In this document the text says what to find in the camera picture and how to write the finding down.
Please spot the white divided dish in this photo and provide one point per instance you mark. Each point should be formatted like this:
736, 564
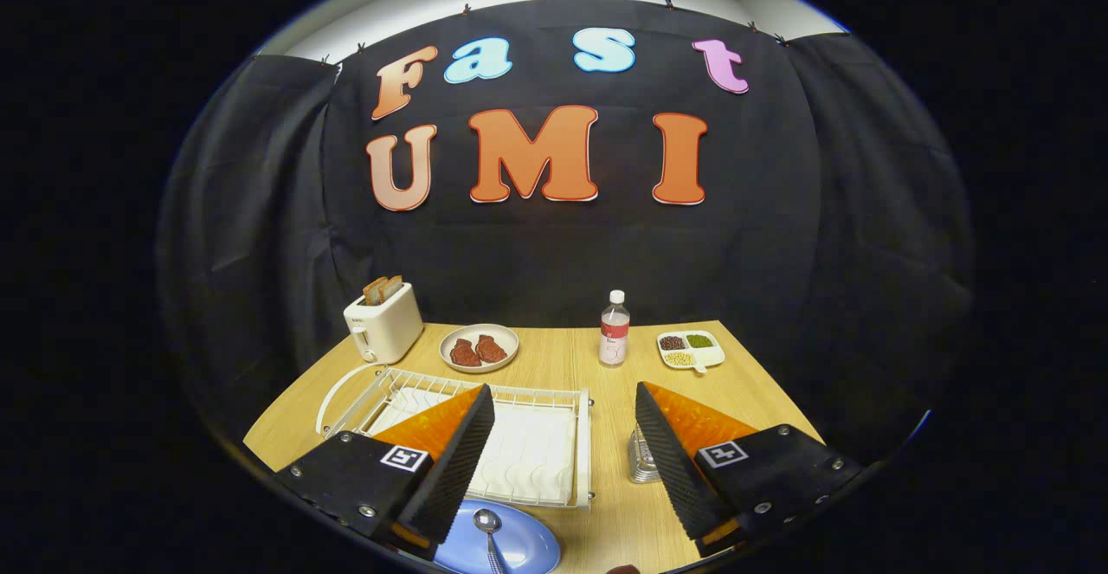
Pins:
717, 356

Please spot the pile of yellow beans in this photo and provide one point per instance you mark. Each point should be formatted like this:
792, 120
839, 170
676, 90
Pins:
679, 358

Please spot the clear plastic bottle red label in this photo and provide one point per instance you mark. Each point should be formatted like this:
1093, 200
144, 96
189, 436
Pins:
614, 345

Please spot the red meat piece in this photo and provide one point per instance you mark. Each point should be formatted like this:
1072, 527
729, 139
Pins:
491, 348
465, 353

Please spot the pile of dark red beans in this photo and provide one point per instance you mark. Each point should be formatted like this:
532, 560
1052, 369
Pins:
672, 343

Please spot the cream toaster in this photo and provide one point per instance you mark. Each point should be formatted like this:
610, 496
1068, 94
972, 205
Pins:
385, 327

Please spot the white round plate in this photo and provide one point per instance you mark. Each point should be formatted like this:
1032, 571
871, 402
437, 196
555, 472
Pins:
476, 330

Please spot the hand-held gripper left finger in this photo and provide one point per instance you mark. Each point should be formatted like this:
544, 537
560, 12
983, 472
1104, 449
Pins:
459, 470

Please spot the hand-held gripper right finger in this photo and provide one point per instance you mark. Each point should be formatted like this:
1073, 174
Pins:
675, 470

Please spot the pile of green beans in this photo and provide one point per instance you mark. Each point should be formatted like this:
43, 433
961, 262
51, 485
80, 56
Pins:
699, 340

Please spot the blue plate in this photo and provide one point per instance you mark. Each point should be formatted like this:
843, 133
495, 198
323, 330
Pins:
528, 539

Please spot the toast slice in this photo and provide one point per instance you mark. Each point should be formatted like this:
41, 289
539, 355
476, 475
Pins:
374, 290
394, 285

